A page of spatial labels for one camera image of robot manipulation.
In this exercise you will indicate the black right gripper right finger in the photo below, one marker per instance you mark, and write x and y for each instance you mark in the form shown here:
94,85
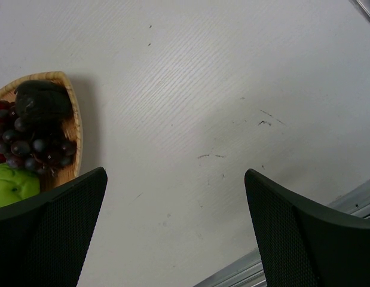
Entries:
304,243

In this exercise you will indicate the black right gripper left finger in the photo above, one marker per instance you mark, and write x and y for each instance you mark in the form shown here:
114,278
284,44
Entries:
44,239

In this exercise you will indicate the green fake apple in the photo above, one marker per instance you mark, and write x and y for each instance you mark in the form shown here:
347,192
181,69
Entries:
17,185

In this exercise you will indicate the red fake grape bunch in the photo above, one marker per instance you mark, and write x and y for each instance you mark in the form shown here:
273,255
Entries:
39,148

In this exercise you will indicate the dark purple fake plum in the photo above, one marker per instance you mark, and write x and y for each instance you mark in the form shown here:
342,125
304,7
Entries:
41,100

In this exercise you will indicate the woven triangular fruit basket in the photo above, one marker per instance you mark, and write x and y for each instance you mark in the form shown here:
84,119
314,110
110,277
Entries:
72,127

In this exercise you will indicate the aluminium front rail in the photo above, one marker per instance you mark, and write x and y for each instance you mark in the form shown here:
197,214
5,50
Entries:
364,6

